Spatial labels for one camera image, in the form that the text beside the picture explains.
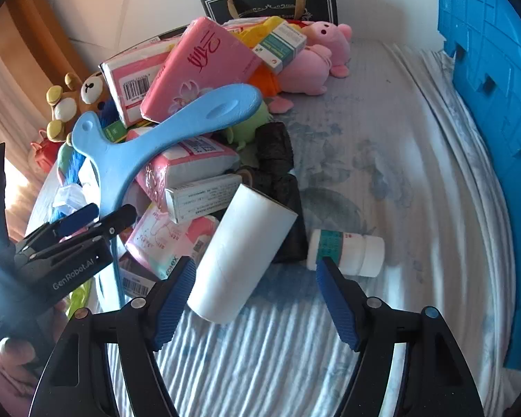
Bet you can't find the pink pig plush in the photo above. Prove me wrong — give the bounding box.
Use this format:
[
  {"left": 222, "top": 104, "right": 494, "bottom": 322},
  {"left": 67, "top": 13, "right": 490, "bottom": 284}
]
[{"left": 268, "top": 20, "right": 354, "bottom": 115}]

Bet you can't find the clear plastic box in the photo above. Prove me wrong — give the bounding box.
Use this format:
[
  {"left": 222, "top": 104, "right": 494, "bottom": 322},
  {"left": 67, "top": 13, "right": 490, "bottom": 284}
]
[{"left": 53, "top": 184, "right": 86, "bottom": 214}]

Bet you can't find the small pink tissue pack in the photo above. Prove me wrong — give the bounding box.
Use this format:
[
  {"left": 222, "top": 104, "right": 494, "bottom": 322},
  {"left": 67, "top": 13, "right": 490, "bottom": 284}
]
[{"left": 140, "top": 16, "right": 264, "bottom": 125}]

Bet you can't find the curtain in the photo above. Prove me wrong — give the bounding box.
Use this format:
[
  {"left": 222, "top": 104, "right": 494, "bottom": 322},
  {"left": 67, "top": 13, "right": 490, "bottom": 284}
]
[{"left": 0, "top": 30, "right": 58, "bottom": 244}]

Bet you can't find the white pill bottle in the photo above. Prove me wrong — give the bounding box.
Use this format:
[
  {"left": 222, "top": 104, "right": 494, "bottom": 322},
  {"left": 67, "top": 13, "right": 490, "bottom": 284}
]
[{"left": 306, "top": 228, "right": 386, "bottom": 278}]

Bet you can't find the light pink sanitary pad pack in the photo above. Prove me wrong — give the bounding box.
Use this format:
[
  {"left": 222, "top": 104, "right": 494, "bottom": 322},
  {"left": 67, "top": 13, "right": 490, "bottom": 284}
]
[{"left": 124, "top": 203, "right": 220, "bottom": 281}]

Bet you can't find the brown bear plush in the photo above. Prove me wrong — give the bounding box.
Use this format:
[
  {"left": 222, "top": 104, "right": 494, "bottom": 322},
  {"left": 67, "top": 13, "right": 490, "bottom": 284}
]
[{"left": 45, "top": 71, "right": 114, "bottom": 145}]

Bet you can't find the green white medicine box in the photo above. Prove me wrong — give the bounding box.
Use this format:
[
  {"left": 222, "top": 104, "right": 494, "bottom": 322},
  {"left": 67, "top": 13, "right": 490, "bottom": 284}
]
[{"left": 251, "top": 22, "right": 308, "bottom": 75}]

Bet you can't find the blue plastic basket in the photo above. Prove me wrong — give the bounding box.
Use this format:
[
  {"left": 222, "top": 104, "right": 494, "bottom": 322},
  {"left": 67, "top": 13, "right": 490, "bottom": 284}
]
[{"left": 436, "top": 0, "right": 521, "bottom": 373}]

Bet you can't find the red toy bag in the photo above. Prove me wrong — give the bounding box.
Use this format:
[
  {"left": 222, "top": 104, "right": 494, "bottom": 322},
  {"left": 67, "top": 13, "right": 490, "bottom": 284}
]
[{"left": 30, "top": 141, "right": 62, "bottom": 175}]

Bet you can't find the wooden headboard frame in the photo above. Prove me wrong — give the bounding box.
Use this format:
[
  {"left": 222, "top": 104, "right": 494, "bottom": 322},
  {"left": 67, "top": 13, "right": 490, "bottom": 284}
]
[{"left": 0, "top": 0, "right": 97, "bottom": 97}]

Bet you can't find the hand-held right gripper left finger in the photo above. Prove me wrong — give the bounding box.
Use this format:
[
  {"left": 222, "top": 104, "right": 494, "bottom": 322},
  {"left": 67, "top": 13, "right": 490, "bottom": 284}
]
[{"left": 28, "top": 257, "right": 198, "bottom": 417}]

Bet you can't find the person's left hand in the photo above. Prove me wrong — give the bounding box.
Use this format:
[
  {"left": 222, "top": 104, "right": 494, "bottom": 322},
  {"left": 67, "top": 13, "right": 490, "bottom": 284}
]
[{"left": 0, "top": 306, "right": 70, "bottom": 384}]

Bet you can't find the black garbage bag roll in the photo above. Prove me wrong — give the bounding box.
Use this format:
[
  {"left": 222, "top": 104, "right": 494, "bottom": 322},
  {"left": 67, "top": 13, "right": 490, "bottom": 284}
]
[
  {"left": 256, "top": 122, "right": 295, "bottom": 173},
  {"left": 251, "top": 173, "right": 310, "bottom": 264}
]

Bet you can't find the large pink white tissue pack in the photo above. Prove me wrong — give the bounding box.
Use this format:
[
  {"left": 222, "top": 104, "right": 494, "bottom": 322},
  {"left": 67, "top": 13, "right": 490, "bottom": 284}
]
[{"left": 99, "top": 36, "right": 188, "bottom": 130}]

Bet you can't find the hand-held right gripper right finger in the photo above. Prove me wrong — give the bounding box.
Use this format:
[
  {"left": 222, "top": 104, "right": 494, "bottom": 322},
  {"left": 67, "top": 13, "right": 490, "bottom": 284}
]
[{"left": 315, "top": 256, "right": 489, "bottom": 417}]

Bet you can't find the green plush toy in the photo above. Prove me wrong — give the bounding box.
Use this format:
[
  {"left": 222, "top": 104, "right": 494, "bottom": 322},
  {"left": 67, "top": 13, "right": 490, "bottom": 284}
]
[{"left": 223, "top": 99, "right": 273, "bottom": 151}]

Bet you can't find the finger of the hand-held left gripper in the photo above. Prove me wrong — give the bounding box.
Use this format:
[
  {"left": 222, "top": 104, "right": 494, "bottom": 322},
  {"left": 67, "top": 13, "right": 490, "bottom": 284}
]
[
  {"left": 30, "top": 204, "right": 138, "bottom": 256},
  {"left": 24, "top": 202, "right": 100, "bottom": 244}
]

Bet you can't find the yellow plush toy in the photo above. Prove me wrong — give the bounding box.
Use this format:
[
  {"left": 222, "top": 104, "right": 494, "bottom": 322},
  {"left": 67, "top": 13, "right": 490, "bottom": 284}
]
[{"left": 242, "top": 16, "right": 288, "bottom": 46}]

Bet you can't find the white paper roll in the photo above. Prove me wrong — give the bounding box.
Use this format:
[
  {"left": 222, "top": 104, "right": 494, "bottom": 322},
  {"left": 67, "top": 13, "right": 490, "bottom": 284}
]
[{"left": 186, "top": 183, "right": 299, "bottom": 326}]

